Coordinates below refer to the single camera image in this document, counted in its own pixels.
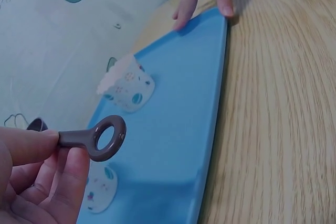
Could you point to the person's left hand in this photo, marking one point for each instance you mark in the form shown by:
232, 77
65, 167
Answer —
39, 197

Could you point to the person's left thumb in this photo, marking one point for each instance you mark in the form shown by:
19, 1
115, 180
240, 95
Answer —
29, 144

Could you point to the person's right fingers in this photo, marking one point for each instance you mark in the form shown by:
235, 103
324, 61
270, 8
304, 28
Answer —
190, 6

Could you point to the person's left fingers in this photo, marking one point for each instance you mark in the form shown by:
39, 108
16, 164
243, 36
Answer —
71, 182

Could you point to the blue plastic tray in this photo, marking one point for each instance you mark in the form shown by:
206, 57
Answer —
173, 119

